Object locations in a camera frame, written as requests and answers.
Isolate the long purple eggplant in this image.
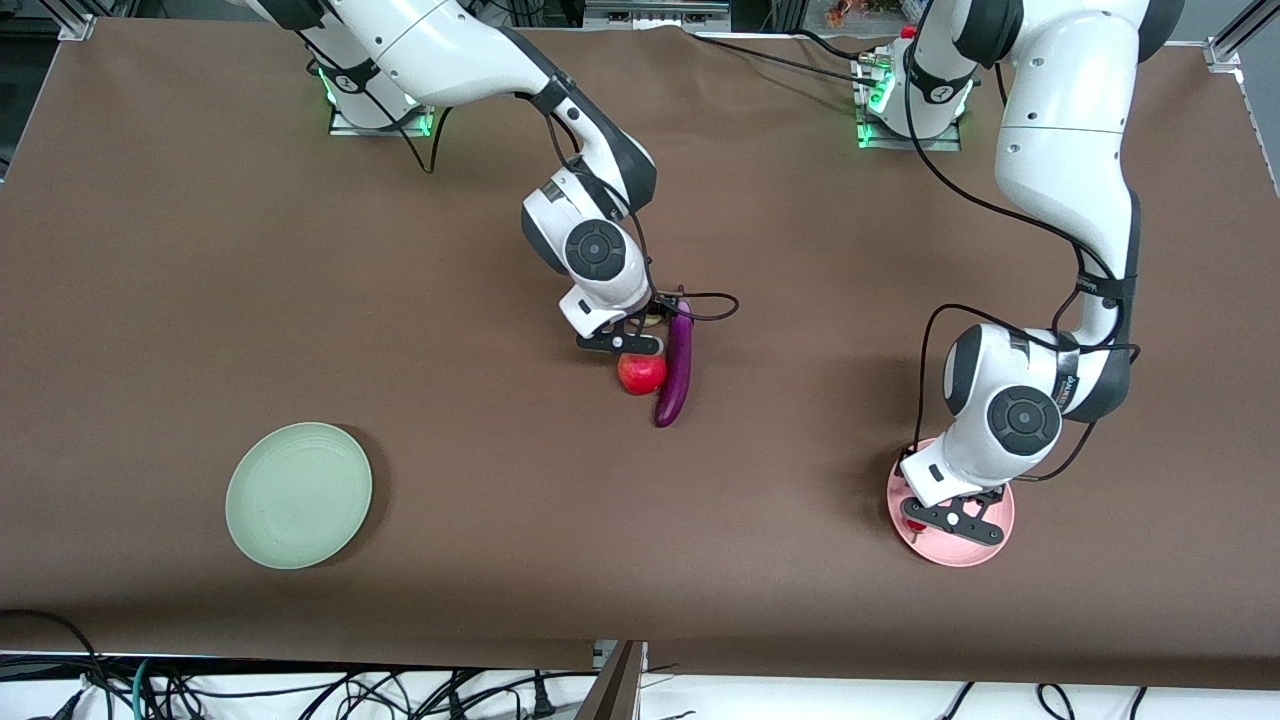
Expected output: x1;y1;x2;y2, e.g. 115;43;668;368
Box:
654;298;695;429

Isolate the red apple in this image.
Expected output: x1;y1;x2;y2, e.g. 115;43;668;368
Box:
617;353;668;397

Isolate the brown table cover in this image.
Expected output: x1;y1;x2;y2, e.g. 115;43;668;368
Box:
0;18;1280;691

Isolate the grey equipment box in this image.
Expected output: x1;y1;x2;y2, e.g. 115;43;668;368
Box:
585;0;731;29

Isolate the colourful toy pile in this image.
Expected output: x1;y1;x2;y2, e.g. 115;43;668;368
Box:
825;0;906;26

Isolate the pink round plate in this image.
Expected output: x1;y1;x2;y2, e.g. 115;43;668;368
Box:
886;437;1016;568

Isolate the light green round plate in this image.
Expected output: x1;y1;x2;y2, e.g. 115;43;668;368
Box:
225;422;374;571

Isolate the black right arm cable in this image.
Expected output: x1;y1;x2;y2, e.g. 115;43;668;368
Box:
295;30;741;323

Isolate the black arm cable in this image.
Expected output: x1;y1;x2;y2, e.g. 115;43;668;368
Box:
903;0;1143;483
295;30;741;323

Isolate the long black table cable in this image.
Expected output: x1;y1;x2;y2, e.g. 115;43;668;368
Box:
690;35;881;86

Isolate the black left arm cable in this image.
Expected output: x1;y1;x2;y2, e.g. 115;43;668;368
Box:
903;0;1143;483

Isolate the short black table cable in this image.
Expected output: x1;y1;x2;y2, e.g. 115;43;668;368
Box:
798;28;866;63

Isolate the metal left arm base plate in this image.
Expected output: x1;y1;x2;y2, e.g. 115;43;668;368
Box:
855;55;963;153

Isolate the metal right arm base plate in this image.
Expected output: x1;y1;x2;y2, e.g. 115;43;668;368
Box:
328;60;438;138

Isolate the aluminium frame post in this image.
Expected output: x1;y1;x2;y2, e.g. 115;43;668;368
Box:
575;640;649;720

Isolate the aluminium frame corner profile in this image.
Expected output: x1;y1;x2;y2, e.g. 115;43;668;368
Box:
40;0;98;41
1205;0;1280;73

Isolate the black looped floor cable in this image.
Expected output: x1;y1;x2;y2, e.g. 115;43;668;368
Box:
0;610;113;720

